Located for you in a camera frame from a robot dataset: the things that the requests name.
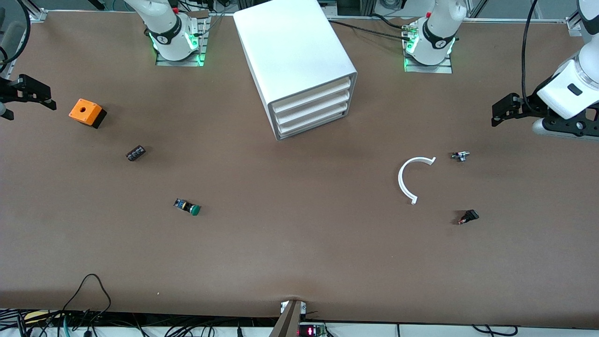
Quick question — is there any green mushroom push button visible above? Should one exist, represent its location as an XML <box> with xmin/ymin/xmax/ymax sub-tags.
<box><xmin>173</xmin><ymin>198</ymin><xmax>201</xmax><ymax>217</ymax></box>

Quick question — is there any device with red display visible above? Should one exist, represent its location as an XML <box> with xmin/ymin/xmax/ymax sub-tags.
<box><xmin>298</xmin><ymin>322</ymin><xmax>327</xmax><ymax>337</ymax></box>

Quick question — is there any white curved plastic bracket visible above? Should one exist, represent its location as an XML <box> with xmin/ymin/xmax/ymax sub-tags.
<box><xmin>398</xmin><ymin>156</ymin><xmax>437</xmax><ymax>205</ymax></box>

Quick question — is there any long black table cable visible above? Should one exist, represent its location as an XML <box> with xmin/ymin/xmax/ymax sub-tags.
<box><xmin>328</xmin><ymin>20</ymin><xmax>413</xmax><ymax>42</ymax></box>

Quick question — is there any orange button enclosure box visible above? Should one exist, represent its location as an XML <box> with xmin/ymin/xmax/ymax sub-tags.
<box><xmin>69</xmin><ymin>98</ymin><xmax>108</xmax><ymax>129</ymax></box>

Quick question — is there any white low cabinet drawer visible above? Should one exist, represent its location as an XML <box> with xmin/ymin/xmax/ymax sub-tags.
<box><xmin>277</xmin><ymin>103</ymin><xmax>348</xmax><ymax>139</ymax></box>

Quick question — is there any brown camera post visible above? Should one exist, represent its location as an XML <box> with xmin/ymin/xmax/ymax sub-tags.
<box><xmin>269</xmin><ymin>300</ymin><xmax>302</xmax><ymax>337</ymax></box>

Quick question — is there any black looped cable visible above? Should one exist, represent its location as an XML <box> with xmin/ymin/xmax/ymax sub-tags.
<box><xmin>61</xmin><ymin>274</ymin><xmax>113</xmax><ymax>328</ymax></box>

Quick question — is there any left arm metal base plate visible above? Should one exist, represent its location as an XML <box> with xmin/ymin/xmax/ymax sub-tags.
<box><xmin>403</xmin><ymin>21</ymin><xmax>453</xmax><ymax>74</ymax></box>

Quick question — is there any tangled cable bundle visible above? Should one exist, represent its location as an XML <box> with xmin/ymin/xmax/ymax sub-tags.
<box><xmin>0</xmin><ymin>307</ymin><xmax>281</xmax><ymax>337</ymax></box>

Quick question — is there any black curved floor cable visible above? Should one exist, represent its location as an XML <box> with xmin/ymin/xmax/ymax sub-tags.
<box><xmin>472</xmin><ymin>324</ymin><xmax>518</xmax><ymax>337</ymax></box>

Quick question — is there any short black table cable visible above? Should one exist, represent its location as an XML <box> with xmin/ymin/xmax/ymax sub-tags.
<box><xmin>371</xmin><ymin>13</ymin><xmax>406</xmax><ymax>29</ymax></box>

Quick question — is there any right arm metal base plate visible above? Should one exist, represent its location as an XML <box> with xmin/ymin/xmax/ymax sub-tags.
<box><xmin>155</xmin><ymin>12</ymin><xmax>207</xmax><ymax>67</ymax></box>

